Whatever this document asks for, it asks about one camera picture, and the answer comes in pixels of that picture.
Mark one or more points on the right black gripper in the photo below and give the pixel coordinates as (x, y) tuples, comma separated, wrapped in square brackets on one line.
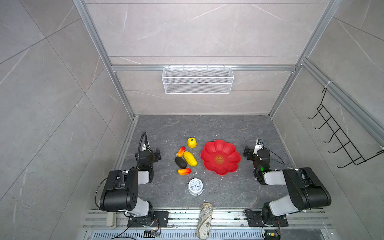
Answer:
[(248, 152)]

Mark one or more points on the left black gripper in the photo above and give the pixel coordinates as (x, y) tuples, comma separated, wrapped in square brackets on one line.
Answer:
[(156, 154)]

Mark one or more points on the dark fake avocado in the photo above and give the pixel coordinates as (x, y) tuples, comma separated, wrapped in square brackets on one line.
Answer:
[(181, 163)]

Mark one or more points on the red-yellow fake mango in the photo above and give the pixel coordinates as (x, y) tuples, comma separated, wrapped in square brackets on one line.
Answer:
[(181, 152), (184, 172)]

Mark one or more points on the long yellow fake fruit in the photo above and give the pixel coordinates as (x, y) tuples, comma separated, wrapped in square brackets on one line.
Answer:
[(191, 160)]

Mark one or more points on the small yellow fake fruit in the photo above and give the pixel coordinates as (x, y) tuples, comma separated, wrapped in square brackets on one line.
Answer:
[(192, 143)]

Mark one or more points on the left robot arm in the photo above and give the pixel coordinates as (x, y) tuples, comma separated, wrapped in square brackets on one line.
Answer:
[(120, 192)]

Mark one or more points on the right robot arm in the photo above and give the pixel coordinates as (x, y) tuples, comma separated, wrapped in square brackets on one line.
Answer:
[(305, 190)]

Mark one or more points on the red flower-shaped fruit bowl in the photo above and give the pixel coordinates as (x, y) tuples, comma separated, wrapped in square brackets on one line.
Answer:
[(220, 157)]

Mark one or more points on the white alarm clock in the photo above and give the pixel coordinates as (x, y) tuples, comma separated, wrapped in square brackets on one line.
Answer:
[(195, 187)]

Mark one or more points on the patterned cylinder roll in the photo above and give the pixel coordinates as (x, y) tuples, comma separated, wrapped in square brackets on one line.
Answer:
[(205, 220)]

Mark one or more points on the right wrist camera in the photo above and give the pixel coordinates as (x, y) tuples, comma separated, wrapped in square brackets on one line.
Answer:
[(259, 144)]

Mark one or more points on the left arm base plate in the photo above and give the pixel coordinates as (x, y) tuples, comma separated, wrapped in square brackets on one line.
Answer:
[(152, 220)]

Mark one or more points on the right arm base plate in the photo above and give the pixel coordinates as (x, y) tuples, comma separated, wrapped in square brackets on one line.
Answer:
[(260, 219)]

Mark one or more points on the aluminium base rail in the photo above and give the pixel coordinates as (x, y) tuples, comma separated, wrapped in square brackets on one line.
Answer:
[(221, 224)]

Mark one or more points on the white wire mesh basket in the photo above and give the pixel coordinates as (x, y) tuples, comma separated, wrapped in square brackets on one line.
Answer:
[(197, 80)]

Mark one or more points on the black wire hook rack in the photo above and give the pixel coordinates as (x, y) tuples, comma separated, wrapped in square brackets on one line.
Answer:
[(339, 136)]

